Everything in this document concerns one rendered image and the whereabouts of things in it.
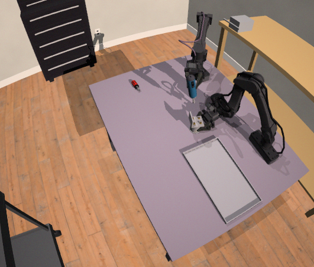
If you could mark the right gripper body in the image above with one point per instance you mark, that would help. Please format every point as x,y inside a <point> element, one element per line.
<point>195,72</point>

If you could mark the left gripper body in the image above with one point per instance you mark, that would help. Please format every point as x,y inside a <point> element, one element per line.
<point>210,116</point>

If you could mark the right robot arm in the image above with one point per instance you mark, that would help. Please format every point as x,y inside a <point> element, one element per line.
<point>199,50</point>

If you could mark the white l-shaped bracket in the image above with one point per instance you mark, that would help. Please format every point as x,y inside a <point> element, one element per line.
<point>196,120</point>

